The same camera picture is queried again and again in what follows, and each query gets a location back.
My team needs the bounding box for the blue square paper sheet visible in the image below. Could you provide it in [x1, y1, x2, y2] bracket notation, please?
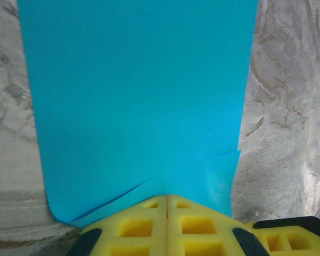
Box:
[17, 0, 258, 230]

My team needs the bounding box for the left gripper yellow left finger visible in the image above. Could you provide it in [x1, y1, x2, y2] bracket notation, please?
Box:
[69, 195, 168, 256]

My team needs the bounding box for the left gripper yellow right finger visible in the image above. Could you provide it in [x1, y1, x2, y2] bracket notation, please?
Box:
[167, 194, 270, 256]

